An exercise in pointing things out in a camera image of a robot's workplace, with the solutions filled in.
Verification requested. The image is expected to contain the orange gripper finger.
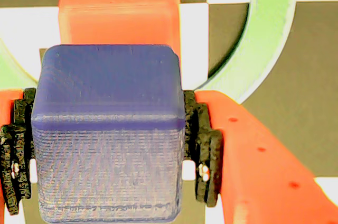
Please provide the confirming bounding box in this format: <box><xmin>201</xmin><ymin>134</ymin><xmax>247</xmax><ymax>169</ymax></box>
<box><xmin>0</xmin><ymin>88</ymin><xmax>37</xmax><ymax>224</ymax></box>
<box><xmin>182</xmin><ymin>90</ymin><xmax>338</xmax><ymax>224</ymax></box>

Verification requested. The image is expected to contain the blue cube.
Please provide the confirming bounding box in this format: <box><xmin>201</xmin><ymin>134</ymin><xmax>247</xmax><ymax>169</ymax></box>
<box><xmin>31</xmin><ymin>44</ymin><xmax>185</xmax><ymax>222</ymax></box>

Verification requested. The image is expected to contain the red cube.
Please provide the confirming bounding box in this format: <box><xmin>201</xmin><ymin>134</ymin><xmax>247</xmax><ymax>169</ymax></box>
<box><xmin>58</xmin><ymin>0</ymin><xmax>181</xmax><ymax>57</ymax></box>

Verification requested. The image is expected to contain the green ring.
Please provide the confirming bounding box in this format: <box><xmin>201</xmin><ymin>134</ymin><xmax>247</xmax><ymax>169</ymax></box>
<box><xmin>0</xmin><ymin>0</ymin><xmax>295</xmax><ymax>105</ymax></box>

